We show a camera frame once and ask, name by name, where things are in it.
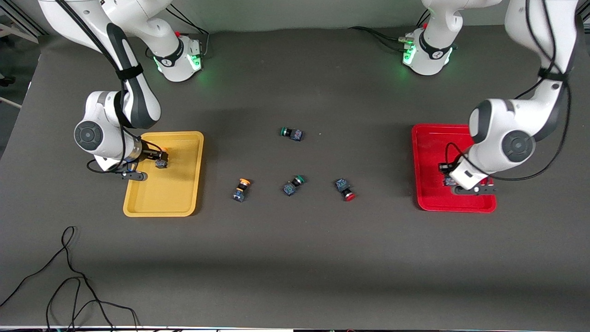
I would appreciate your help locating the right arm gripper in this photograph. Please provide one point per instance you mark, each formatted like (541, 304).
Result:
(149, 154)

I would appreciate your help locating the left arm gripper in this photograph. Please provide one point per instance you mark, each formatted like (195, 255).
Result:
(446, 168)

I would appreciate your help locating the red push button switch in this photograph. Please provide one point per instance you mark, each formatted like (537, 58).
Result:
(343, 186)
(450, 181)

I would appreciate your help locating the yellow push button switch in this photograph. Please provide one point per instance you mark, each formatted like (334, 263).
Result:
(239, 192)
(162, 151)

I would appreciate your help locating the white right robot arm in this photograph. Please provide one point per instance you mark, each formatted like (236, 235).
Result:
(138, 97)

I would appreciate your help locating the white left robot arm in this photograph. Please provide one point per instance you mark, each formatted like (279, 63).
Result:
(498, 120)

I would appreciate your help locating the red plastic tray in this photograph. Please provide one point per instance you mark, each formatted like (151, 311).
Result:
(431, 147)

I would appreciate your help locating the yellow plastic tray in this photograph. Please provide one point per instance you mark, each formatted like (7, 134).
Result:
(175, 193)

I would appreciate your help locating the small black background object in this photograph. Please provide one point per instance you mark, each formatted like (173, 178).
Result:
(7, 81)

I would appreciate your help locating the dark grey table cover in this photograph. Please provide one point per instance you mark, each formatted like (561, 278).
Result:
(295, 258)

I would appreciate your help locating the green push button switch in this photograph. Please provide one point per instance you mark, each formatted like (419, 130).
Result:
(290, 187)
(295, 134)

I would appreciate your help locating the aluminium frame rail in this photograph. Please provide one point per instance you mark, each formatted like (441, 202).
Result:
(18, 27)

